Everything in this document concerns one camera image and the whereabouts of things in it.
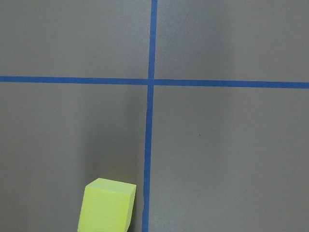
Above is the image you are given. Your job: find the yellow foam block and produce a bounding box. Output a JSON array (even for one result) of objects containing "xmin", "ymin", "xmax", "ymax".
[{"xmin": 77, "ymin": 178, "xmax": 137, "ymax": 232}]

